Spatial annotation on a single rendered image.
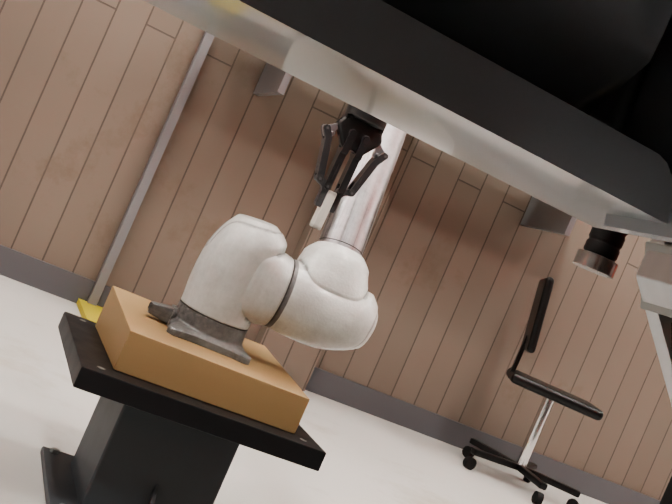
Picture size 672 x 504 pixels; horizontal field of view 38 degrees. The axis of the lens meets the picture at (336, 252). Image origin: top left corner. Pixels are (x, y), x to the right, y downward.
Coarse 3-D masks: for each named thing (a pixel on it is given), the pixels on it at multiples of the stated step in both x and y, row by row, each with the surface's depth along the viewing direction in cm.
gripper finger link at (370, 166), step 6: (384, 156) 167; (372, 162) 167; (378, 162) 167; (366, 168) 167; (372, 168) 167; (360, 174) 168; (366, 174) 167; (354, 180) 168; (360, 180) 167; (348, 186) 169; (354, 186) 167; (360, 186) 167; (348, 192) 167; (354, 192) 167
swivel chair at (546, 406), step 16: (544, 288) 445; (544, 304) 444; (528, 320) 480; (528, 336) 454; (512, 368) 461; (528, 384) 441; (544, 384) 449; (544, 400) 460; (560, 400) 439; (576, 400) 439; (544, 416) 458; (592, 416) 437; (464, 448) 481; (480, 448) 475; (528, 448) 458; (464, 464) 446; (512, 464) 456; (528, 464) 473; (528, 480) 484; (544, 480) 457; (576, 496) 455
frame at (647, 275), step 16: (656, 240) 78; (656, 256) 77; (640, 272) 78; (656, 272) 76; (640, 288) 78; (656, 288) 76; (640, 304) 79; (656, 304) 77; (656, 320) 78; (656, 336) 79
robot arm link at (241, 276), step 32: (224, 224) 199; (256, 224) 196; (224, 256) 194; (256, 256) 194; (288, 256) 201; (192, 288) 196; (224, 288) 193; (256, 288) 195; (224, 320) 195; (256, 320) 198
